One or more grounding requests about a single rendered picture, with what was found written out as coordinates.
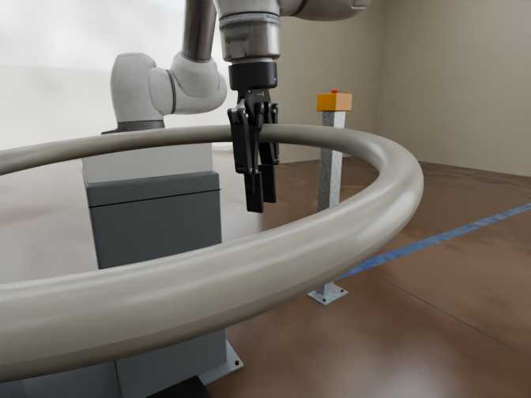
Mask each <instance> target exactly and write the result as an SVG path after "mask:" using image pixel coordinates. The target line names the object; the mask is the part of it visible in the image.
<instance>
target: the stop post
mask: <svg viewBox="0 0 531 398"><path fill-rule="evenodd" d="M351 108H352V94H348V93H338V92H332V93H325V94H318V95H317V111H322V126H331V127H338V128H344V127H345V112H346V111H350V110H351ZM341 162H342V152H337V151H334V150H329V149H325V148H321V149H320V166H319V182H318V212H321V211H323V210H325V209H327V208H330V207H332V206H334V205H337V204H339V196H340V185H341ZM346 294H348V291H346V290H344V289H342V288H341V287H338V286H337V285H335V284H333V281H331V282H329V283H328V284H326V285H324V286H322V287H320V288H318V289H316V290H314V291H312V292H310V293H308V294H307V295H308V296H309V297H311V298H313V299H314V300H315V301H317V302H319V303H321V304H322V305H324V306H326V305H328V304H330V303H331V302H333V301H335V300H337V299H339V298H340V297H342V296H344V295H346Z"/></svg>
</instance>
